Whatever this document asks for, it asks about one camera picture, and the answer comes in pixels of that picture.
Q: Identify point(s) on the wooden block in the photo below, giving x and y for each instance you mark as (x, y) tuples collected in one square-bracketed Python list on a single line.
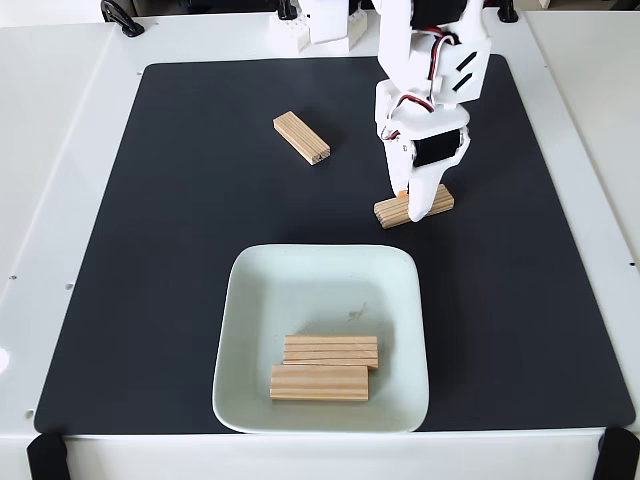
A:
[(320, 384), (390, 212), (330, 347), (301, 138)]

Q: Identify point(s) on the black rubber mat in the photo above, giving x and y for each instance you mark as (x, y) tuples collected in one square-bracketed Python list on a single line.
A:
[(150, 250)]

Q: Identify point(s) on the black base clamp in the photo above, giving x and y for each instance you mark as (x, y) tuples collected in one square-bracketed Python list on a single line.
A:
[(286, 9)]

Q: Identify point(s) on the pale green square plate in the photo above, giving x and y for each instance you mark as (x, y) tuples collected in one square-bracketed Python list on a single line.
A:
[(250, 300)]

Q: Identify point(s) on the black table clamp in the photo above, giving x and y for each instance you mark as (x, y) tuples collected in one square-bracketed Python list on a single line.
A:
[(507, 11), (122, 17)]

